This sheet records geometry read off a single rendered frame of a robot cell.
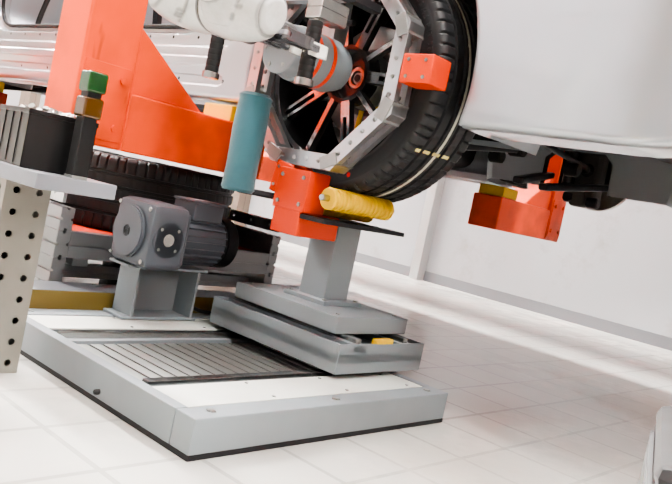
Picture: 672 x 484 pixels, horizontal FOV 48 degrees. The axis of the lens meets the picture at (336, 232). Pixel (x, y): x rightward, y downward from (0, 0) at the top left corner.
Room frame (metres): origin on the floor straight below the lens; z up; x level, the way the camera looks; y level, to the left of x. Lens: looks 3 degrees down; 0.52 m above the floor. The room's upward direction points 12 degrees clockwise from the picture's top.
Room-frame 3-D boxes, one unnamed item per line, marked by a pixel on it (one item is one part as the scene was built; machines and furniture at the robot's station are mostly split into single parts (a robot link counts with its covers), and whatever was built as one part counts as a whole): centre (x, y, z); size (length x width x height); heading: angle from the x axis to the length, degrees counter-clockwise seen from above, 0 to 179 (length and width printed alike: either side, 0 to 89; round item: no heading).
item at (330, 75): (1.95, 0.16, 0.85); 0.21 x 0.14 x 0.14; 138
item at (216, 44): (1.94, 0.40, 0.83); 0.04 x 0.04 x 0.16
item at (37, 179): (1.61, 0.67, 0.44); 0.43 x 0.17 x 0.03; 48
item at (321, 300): (2.13, 0.00, 0.32); 0.40 x 0.30 x 0.28; 48
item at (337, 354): (2.13, 0.00, 0.13); 0.50 x 0.36 x 0.10; 48
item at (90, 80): (1.47, 0.52, 0.64); 0.04 x 0.04 x 0.04; 48
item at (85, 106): (1.47, 0.52, 0.59); 0.04 x 0.04 x 0.04; 48
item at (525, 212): (3.86, -0.86, 0.69); 0.52 x 0.17 x 0.35; 138
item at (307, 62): (1.72, 0.14, 0.83); 0.04 x 0.04 x 0.16
